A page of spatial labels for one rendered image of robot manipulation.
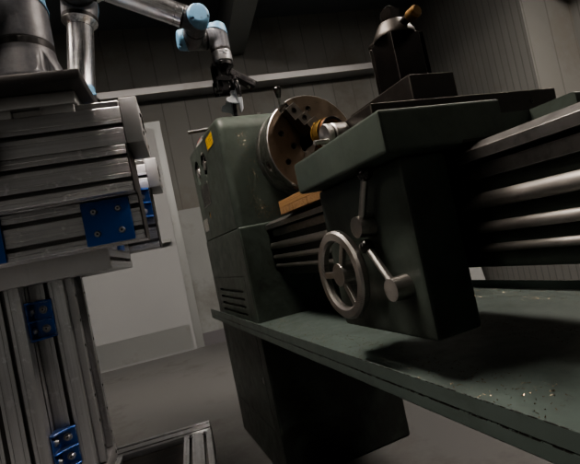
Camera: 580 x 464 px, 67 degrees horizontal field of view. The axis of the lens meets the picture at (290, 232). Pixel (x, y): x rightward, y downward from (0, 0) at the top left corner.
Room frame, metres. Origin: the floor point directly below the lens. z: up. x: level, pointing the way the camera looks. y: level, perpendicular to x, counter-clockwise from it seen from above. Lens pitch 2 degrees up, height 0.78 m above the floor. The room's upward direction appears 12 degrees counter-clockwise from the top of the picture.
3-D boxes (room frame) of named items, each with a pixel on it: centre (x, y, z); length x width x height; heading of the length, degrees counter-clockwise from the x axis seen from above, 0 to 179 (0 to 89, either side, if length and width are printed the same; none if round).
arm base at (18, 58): (0.85, 0.44, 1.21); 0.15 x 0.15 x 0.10
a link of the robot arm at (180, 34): (1.59, 0.20, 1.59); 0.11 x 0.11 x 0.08; 20
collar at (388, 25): (0.83, -0.27, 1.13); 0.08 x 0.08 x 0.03
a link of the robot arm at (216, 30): (1.64, 0.12, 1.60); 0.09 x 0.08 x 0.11; 110
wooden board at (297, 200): (1.21, -0.21, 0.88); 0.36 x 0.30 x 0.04; 112
